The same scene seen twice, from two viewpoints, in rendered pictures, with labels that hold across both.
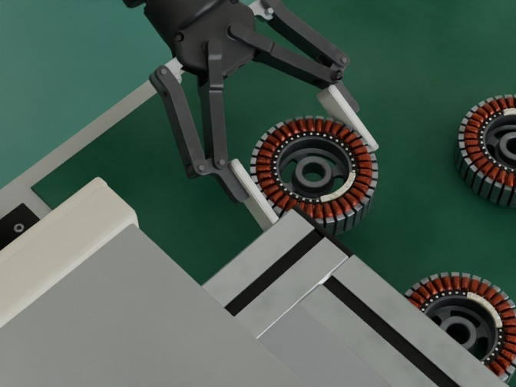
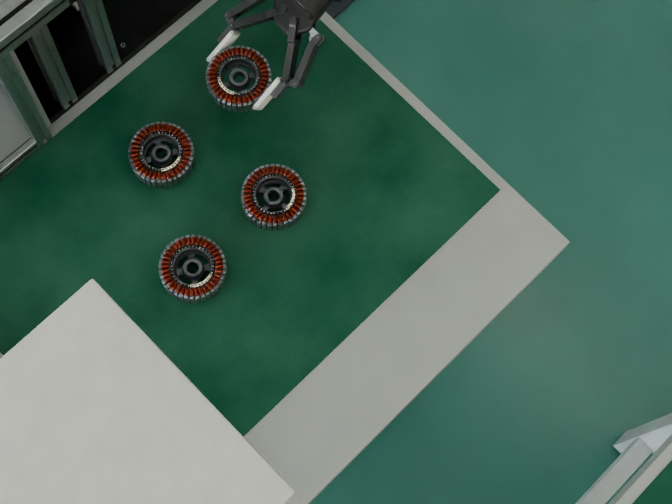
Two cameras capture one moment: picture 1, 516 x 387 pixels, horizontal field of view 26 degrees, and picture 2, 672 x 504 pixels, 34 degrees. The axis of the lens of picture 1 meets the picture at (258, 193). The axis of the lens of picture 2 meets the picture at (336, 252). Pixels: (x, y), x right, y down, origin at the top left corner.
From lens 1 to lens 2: 139 cm
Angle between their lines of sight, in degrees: 33
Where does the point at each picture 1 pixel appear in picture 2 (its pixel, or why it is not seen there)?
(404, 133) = (293, 146)
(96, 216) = not seen: outside the picture
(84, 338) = not seen: outside the picture
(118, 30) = (592, 111)
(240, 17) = (303, 22)
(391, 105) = (312, 141)
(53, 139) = (492, 73)
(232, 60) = (281, 22)
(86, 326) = not seen: outside the picture
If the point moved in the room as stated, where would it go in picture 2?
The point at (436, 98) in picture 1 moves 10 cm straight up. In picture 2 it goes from (317, 165) to (319, 144)
